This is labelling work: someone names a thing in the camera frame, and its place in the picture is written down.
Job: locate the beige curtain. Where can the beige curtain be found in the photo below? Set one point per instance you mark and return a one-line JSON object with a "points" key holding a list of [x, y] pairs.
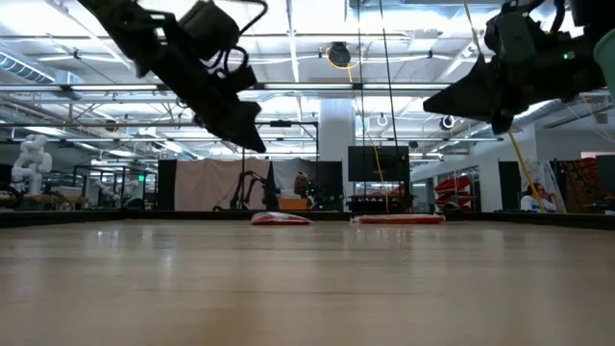
{"points": [[202, 185]]}

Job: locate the black metal table frame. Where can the black metal table frame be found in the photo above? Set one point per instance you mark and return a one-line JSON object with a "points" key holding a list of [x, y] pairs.
{"points": [[72, 218]]}

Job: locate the black door panel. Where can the black door panel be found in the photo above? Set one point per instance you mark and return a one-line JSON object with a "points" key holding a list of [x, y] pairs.
{"points": [[509, 185]]}

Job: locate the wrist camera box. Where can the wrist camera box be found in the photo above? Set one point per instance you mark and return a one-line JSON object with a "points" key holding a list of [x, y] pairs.
{"points": [[516, 38], [240, 79]]}

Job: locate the red popcorn bag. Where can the red popcorn bag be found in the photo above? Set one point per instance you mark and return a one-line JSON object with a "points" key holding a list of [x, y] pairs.
{"points": [[401, 219], [281, 219]]}

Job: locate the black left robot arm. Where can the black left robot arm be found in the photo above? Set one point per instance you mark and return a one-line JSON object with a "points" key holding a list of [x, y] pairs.
{"points": [[120, 14]]}

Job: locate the black background robot arm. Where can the black background robot arm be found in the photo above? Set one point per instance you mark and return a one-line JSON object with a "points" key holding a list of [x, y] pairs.
{"points": [[240, 179]]}

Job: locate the black partition panel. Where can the black partition panel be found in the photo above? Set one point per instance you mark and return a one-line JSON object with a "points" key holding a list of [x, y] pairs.
{"points": [[166, 185]]}

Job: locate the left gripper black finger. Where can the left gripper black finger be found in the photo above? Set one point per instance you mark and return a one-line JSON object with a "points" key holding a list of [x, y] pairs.
{"points": [[235, 127]]}

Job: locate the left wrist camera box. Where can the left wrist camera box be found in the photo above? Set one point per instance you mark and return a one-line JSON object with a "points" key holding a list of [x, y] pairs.
{"points": [[240, 79]]}

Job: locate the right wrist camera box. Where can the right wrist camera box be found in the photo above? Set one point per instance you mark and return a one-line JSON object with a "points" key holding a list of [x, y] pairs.
{"points": [[516, 38]]}

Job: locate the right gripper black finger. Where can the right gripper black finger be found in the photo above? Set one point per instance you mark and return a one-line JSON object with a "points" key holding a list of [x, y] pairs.
{"points": [[471, 93]]}

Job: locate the black stand frame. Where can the black stand frame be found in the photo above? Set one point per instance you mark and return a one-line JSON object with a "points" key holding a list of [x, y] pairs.
{"points": [[281, 123]]}

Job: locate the patterned fabric panel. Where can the patterned fabric panel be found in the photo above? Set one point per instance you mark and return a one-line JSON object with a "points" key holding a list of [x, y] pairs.
{"points": [[583, 175]]}

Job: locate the white building column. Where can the white building column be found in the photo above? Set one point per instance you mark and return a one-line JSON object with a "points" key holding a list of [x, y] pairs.
{"points": [[336, 125]]}

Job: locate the white humanoid robot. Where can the white humanoid robot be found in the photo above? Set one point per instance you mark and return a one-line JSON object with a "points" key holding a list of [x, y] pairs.
{"points": [[31, 163]]}

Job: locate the wooden work table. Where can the wooden work table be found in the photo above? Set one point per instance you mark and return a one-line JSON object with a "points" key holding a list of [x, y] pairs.
{"points": [[48, 198]]}

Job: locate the person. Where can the person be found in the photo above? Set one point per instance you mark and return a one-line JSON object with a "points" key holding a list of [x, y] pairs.
{"points": [[533, 203], [302, 185]]}

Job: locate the low black cabinet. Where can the low black cabinet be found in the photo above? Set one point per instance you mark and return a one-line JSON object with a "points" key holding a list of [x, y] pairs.
{"points": [[375, 204]]}

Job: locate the black monitor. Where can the black monitor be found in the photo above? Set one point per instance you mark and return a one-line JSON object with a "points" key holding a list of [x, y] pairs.
{"points": [[379, 163]]}

